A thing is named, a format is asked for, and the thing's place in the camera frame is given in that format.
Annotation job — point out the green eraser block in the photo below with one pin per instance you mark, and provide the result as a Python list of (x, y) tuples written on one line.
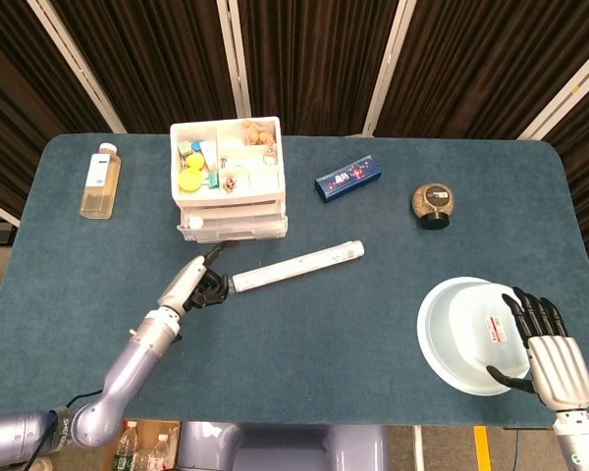
[(185, 148)]

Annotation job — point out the lavender robot torso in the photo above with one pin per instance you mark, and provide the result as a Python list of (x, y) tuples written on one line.
[(284, 449)]

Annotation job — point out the plastic water bottle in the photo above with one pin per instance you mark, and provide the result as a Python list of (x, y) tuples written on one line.
[(127, 441), (159, 451)]

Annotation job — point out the brown plush toy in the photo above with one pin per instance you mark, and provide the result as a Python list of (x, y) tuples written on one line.
[(256, 132)]

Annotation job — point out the light blue plastic basin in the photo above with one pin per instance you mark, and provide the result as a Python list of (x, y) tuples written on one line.
[(461, 333)]

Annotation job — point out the glass jar with black lid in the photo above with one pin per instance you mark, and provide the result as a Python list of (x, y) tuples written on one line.
[(429, 201)]

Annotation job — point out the dark blue printed carton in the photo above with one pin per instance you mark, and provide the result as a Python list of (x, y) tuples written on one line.
[(348, 179)]

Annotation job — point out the blue table cloth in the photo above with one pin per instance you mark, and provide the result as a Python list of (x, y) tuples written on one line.
[(294, 333)]

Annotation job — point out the cardboard box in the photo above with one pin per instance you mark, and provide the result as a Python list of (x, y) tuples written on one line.
[(144, 429)]

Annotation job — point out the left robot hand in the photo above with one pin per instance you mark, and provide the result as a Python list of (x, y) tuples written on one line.
[(184, 282)]

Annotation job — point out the clear drawer with white cap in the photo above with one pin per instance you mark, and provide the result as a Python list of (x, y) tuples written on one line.
[(245, 230)]

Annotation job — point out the white plastic drawer organizer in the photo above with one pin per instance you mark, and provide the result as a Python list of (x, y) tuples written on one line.
[(235, 193)]

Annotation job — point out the yellow rubber duck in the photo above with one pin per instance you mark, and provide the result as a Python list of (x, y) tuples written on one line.
[(190, 180)]

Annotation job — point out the clear bottle of yellowish liquid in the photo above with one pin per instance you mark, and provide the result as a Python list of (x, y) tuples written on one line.
[(98, 189)]

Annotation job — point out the small blue round cap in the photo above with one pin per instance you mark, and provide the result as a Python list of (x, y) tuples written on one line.
[(197, 146)]

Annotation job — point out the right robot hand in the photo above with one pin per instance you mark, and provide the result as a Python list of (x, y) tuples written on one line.
[(562, 368)]

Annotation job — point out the dark brown pleated curtain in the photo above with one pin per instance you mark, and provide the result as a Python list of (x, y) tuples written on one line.
[(314, 54)]

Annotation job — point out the white frame post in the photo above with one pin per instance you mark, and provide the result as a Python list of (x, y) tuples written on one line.
[(234, 59), (388, 68), (78, 68), (564, 100), (0, 211)]

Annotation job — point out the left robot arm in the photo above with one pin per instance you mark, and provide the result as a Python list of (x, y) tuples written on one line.
[(127, 368)]

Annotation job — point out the small brown ornament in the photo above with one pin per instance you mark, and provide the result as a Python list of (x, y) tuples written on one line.
[(230, 184)]

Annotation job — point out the long white wrapped tube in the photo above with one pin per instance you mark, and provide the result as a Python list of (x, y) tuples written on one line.
[(299, 265)]

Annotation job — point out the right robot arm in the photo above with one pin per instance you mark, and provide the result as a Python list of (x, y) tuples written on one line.
[(581, 441)]

